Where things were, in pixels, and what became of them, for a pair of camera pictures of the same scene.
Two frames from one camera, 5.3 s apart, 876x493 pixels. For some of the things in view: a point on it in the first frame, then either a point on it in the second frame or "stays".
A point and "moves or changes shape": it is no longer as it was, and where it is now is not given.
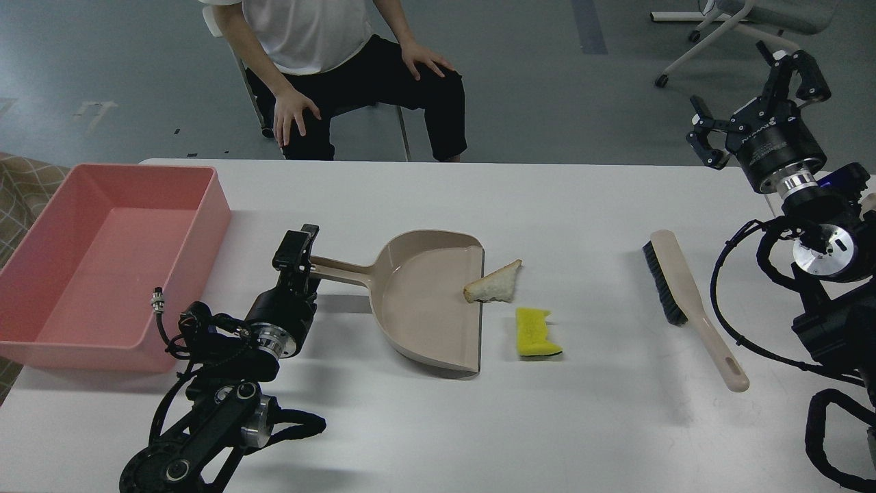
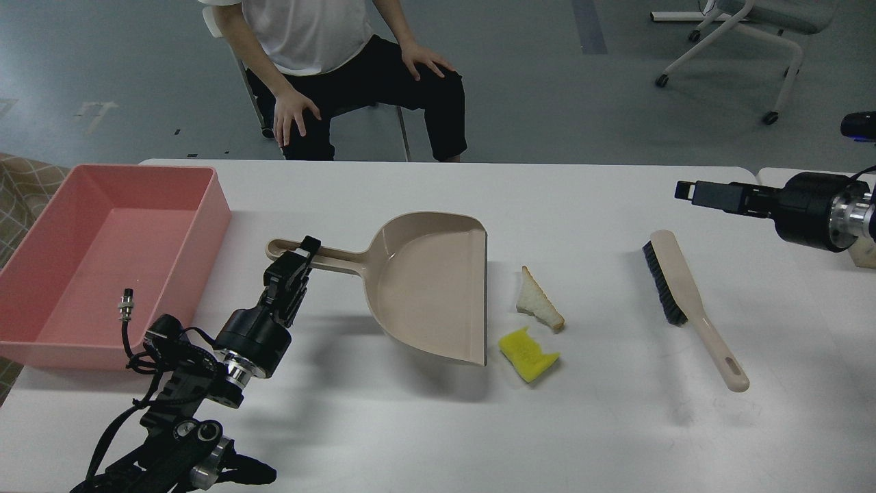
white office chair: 766,20 stays
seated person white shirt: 306,60 stays
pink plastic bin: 76,287 stays
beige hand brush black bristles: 684,306 stays
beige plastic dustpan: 416,286 moves or changes shape
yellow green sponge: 532,333 to 525,355
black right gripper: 770,135 to 801,208
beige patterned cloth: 27,185 stays
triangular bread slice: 499,284 to 532,299
